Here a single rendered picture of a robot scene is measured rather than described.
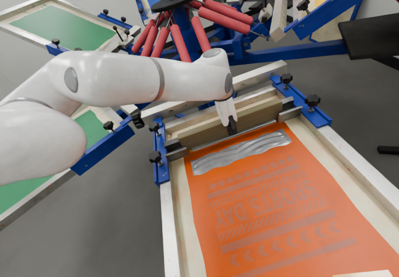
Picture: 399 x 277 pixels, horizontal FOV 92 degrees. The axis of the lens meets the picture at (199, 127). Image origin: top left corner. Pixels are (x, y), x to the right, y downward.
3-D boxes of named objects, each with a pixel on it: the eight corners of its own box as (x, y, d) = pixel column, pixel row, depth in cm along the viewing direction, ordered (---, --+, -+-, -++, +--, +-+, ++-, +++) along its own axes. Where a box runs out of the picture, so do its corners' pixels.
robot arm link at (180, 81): (132, 99, 40) (195, 94, 56) (178, 110, 33) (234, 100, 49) (130, 56, 38) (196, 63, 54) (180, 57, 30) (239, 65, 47)
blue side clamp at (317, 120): (328, 134, 66) (332, 119, 61) (314, 139, 66) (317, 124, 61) (282, 90, 88) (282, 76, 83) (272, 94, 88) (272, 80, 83)
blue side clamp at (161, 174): (176, 187, 68) (168, 177, 63) (162, 192, 68) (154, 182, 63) (168, 131, 90) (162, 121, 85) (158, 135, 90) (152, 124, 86)
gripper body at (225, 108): (206, 86, 63) (214, 111, 71) (214, 103, 56) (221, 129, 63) (227, 78, 63) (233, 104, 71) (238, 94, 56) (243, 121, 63)
